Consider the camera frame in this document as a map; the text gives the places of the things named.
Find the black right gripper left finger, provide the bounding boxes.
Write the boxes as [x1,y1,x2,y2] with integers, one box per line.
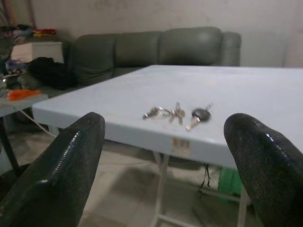
[0,112,106,227]

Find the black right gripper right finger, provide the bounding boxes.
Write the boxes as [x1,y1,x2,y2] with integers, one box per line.
[223,113,303,227]

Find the silver keys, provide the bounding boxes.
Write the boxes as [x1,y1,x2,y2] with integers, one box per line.
[142,101,187,126]

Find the green plastic stool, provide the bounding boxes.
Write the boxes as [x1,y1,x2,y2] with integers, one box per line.
[219,166,243,205]

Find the small grey side table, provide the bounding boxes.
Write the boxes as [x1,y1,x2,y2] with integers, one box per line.
[0,93,49,178]

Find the orange cloth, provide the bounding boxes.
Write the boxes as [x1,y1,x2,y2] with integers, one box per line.
[7,89,42,101]

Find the black head car key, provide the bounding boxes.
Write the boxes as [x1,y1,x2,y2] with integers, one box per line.
[185,101,214,132]

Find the faded sticker on table edge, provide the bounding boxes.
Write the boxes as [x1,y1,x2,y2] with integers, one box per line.
[170,137,191,157]

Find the black bag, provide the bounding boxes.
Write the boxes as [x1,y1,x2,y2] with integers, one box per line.
[27,56,78,90]

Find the light blue folding table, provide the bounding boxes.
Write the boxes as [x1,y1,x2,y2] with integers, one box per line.
[32,64,303,227]

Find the white cabinet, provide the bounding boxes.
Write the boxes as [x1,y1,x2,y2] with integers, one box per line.
[10,42,64,64]

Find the pile of colourful clothes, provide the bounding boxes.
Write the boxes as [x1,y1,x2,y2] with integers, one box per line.
[13,23,57,43]

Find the grey green leather sofa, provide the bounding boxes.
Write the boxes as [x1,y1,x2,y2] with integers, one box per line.
[40,26,242,100]

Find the white cable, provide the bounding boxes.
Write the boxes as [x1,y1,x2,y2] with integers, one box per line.
[16,107,56,138]

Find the black strap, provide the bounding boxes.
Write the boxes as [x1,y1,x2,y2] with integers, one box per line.
[197,163,211,197]

